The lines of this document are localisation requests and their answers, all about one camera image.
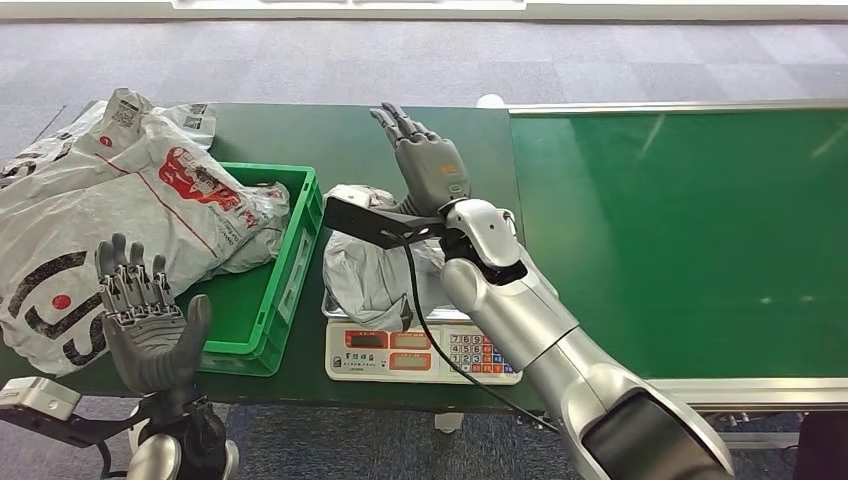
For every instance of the black camera bracket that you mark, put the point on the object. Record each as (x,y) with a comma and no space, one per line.
(364,222)
(66,430)

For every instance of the black left camera bracket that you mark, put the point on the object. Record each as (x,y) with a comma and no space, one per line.
(66,430)

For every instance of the green conveyor belt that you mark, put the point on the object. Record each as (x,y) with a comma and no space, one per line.
(696,232)

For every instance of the white round knob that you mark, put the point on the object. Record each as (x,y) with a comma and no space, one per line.
(490,101)

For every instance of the white table leg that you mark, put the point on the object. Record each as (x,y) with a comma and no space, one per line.
(448,422)

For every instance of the large white package black logo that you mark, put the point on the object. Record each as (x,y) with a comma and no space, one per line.
(99,218)

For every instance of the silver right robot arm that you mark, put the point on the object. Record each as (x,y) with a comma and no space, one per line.
(530,318)

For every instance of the black case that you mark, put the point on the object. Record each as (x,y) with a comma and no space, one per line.
(821,450)

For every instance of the small grey courier package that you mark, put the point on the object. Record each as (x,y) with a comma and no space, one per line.
(361,278)

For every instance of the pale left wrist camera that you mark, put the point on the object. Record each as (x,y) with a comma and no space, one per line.
(36,397)

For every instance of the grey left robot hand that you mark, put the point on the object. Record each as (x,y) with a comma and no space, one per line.
(152,351)

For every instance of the green plastic crate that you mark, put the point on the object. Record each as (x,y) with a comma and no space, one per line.
(238,311)

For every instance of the black right camera bracket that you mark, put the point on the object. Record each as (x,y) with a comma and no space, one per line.
(364,222)

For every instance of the white package with QR labels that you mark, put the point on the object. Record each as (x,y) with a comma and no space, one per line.
(46,149)

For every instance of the white electronic scale steel tray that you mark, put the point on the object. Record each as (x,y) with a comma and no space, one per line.
(371,361)

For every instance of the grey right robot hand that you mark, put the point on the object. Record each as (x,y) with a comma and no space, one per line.
(430,172)

